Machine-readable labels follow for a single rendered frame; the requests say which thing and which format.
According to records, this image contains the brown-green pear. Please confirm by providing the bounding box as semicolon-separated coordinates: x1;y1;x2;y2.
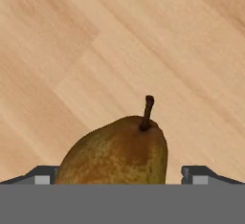
54;95;169;186

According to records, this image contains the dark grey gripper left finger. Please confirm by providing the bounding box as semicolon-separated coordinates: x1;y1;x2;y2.
0;165;60;186

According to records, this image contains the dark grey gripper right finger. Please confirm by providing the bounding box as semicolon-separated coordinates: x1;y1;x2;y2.
181;165;245;186

